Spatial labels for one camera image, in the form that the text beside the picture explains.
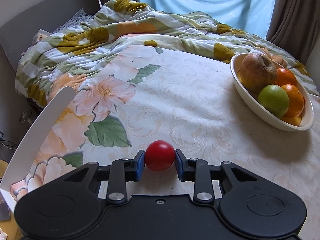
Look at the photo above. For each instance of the grey patterned pillow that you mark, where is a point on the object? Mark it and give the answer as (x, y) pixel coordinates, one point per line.
(79, 17)

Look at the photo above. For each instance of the large orange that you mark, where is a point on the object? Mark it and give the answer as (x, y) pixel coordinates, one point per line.
(296, 99)

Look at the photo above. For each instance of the red cherry tomato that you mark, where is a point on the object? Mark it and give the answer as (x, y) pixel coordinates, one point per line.
(159, 155)

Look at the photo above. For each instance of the cream bowl yellow inside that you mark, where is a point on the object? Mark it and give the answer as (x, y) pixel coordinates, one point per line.
(302, 122)

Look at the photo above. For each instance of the green striped floral quilt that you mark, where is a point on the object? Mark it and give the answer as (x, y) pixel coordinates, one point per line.
(86, 48)

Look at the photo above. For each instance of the small mandarin in bowl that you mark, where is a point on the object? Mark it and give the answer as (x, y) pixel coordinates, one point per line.
(285, 77)

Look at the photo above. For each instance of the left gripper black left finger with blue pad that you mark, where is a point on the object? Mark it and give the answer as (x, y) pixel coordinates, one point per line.
(122, 171)

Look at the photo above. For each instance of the white curved board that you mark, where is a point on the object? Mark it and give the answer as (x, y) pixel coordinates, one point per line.
(26, 152)

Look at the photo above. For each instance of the brown right curtain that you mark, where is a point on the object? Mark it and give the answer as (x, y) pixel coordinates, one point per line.
(295, 27)

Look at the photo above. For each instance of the grey headboard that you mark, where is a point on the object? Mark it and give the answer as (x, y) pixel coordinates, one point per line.
(17, 33)

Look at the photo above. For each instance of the brownish red apple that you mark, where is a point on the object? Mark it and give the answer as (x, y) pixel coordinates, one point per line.
(257, 71)

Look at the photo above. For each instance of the green apple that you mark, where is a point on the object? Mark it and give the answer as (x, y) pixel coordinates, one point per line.
(274, 99)

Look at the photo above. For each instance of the white floral bed sheet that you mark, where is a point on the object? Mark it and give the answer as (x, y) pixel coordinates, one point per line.
(186, 100)

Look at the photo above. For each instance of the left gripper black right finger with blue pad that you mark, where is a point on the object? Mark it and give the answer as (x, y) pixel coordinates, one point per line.
(197, 171)

